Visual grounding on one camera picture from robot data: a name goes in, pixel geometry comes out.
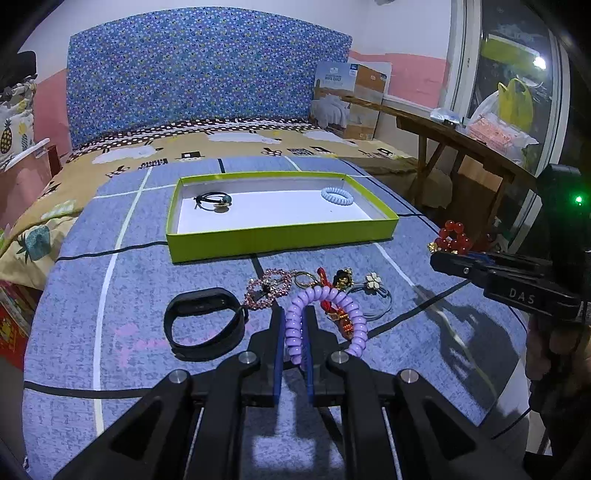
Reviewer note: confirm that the blue floral headboard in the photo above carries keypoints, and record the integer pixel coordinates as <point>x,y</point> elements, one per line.
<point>164,66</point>

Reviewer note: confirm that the red knot tassel charm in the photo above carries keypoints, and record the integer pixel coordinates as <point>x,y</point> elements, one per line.
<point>342,280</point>

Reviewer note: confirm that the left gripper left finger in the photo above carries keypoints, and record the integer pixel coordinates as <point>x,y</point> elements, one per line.
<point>263,361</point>

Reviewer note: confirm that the wooden folding table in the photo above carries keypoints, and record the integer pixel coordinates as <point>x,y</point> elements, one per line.
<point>433,138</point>

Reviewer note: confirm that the blue checked bed cover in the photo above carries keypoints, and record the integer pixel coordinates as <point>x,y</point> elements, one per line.
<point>97,340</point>

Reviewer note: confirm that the right hand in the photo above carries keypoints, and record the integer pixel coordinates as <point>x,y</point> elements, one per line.
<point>542,354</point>

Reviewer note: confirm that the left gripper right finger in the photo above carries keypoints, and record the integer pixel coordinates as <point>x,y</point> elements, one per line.
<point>325,366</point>

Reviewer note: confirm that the pink storage box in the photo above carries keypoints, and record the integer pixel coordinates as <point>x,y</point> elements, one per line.
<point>22,181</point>

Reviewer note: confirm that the green shallow tray box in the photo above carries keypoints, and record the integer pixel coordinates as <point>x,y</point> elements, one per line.
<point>237,214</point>

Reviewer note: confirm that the beige patterned bed sheet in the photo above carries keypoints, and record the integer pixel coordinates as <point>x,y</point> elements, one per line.
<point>31,247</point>

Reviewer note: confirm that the black wristband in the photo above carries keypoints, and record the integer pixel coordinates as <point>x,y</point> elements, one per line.
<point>204,325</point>

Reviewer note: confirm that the pink packaged item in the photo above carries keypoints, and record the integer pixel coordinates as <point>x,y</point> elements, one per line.
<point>501,137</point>

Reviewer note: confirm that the yellow plastic bag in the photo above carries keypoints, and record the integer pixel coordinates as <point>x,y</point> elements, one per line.
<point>515,104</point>

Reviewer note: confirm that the pineapple print fabric bag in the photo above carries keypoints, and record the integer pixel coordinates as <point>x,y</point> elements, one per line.
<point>17,119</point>

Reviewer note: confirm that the black bag on top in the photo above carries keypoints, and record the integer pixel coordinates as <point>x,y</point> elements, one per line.
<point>18,68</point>

